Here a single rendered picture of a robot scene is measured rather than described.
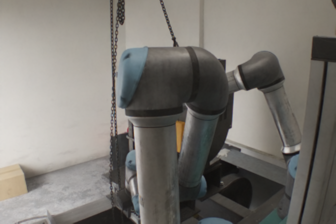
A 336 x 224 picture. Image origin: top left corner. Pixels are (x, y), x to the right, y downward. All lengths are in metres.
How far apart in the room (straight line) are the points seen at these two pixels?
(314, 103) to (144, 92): 0.31
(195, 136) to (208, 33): 2.26
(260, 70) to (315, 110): 0.42
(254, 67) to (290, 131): 0.32
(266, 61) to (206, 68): 0.46
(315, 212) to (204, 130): 0.29
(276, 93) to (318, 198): 0.56
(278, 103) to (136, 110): 0.69
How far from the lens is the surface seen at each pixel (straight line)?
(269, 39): 2.44
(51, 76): 3.59
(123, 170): 1.85
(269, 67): 0.95
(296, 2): 2.35
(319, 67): 0.53
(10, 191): 3.49
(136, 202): 0.78
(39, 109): 3.62
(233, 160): 2.53
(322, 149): 0.56
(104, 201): 1.98
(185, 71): 0.50
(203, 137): 0.64
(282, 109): 1.09
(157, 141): 0.52
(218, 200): 1.98
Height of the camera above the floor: 1.78
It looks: 14 degrees down
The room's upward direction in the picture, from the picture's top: straight up
